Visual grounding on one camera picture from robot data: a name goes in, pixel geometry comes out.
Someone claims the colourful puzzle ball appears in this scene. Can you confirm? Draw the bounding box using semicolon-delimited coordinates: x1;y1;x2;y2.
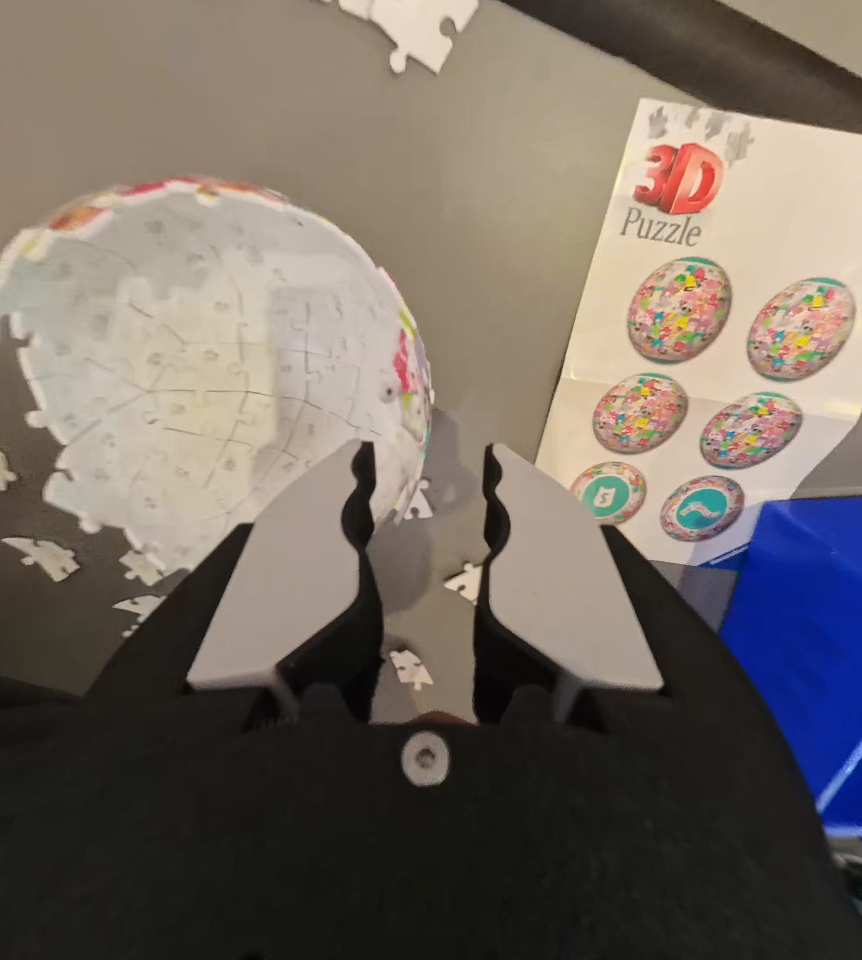
0;177;436;574

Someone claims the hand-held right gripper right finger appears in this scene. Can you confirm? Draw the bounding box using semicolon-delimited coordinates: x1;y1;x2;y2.
475;443;666;694

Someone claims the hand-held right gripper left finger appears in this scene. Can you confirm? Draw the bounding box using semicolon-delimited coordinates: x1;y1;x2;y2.
188;440;387;694

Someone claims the puzzle instruction leaflet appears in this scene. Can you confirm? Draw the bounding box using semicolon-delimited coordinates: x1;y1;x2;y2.
533;98;862;568

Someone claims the blue plastic bin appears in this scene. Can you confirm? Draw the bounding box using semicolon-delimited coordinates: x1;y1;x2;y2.
716;492;862;837

